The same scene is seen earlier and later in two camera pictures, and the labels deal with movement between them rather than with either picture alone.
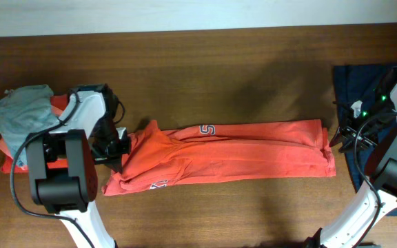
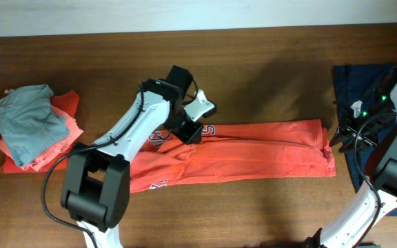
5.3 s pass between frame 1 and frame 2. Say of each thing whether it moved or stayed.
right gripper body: stayed
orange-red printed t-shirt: stayed
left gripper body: moved
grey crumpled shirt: stayed
